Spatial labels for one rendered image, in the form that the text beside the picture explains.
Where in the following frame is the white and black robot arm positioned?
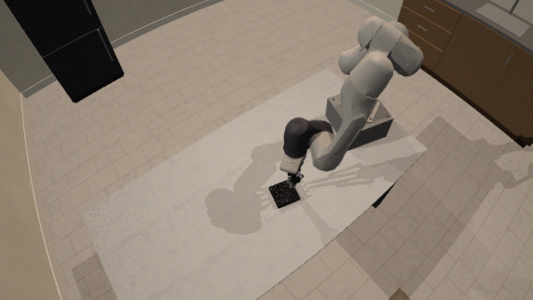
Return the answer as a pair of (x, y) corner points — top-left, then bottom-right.
(280, 16), (424, 174)

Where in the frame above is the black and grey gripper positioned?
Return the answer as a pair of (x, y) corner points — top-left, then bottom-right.
(287, 162), (304, 188)

